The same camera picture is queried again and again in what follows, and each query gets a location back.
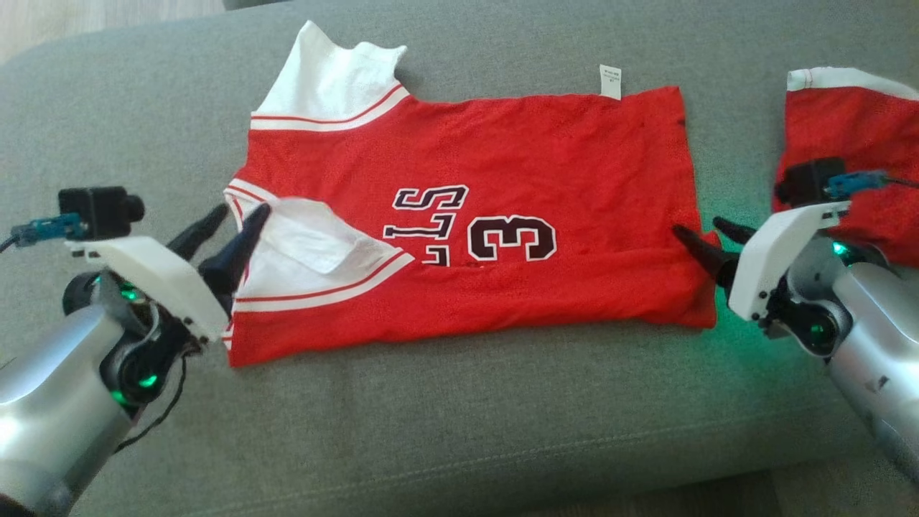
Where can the grey sofa chaise seat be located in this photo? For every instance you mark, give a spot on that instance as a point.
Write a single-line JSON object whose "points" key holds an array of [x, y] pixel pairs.
{"points": [[459, 416]]}

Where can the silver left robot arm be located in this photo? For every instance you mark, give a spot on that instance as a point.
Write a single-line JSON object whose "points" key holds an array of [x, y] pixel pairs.
{"points": [[50, 402]]}

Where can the red basketball jersey number 3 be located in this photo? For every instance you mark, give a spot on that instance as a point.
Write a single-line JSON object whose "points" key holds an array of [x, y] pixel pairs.
{"points": [[854, 129]]}

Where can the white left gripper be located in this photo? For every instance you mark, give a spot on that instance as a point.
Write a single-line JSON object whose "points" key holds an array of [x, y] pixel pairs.
{"points": [[158, 276]]}

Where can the red white numbered jersey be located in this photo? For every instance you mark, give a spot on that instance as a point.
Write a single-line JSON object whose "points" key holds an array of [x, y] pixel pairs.
{"points": [[502, 158]]}

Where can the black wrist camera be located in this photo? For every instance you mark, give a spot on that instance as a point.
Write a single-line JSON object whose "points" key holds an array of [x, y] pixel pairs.
{"points": [[100, 212], [808, 181]]}

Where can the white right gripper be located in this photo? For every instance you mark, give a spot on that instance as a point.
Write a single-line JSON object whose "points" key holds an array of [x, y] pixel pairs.
{"points": [[772, 251]]}

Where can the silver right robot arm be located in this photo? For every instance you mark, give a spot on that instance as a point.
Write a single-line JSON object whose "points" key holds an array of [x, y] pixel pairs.
{"points": [[876, 345]]}

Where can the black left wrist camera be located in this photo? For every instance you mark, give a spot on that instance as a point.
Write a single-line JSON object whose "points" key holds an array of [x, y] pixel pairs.
{"points": [[100, 212]]}

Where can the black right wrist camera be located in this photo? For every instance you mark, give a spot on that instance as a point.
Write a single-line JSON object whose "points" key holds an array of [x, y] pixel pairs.
{"points": [[808, 181]]}

